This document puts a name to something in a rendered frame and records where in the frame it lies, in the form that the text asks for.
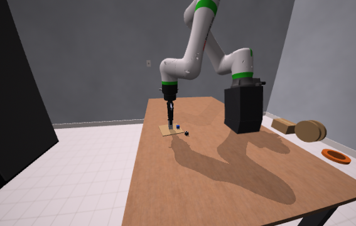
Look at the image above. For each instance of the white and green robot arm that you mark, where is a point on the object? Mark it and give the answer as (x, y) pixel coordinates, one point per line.
(239, 63)

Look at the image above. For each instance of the tan flat mat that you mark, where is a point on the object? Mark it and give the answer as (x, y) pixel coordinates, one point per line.
(166, 131)

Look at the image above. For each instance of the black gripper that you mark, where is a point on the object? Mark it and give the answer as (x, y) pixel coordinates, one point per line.
(170, 104)

